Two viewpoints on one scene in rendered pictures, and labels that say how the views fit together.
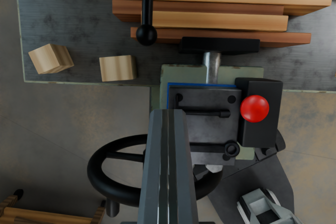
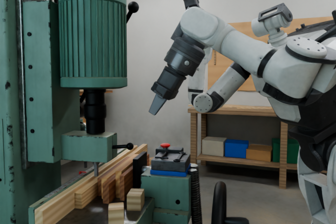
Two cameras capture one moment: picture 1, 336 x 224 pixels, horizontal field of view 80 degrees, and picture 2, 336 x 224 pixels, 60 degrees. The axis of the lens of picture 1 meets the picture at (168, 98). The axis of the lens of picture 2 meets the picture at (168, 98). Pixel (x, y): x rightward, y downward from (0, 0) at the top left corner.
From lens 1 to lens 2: 0.79 m
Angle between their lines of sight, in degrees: 88
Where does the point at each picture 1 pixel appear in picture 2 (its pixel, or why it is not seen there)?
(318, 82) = not seen: hidden behind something
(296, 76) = not seen: hidden behind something
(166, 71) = (144, 174)
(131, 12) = (112, 180)
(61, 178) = not seen: outside the picture
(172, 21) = (124, 166)
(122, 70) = (137, 190)
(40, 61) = (116, 207)
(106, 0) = (93, 206)
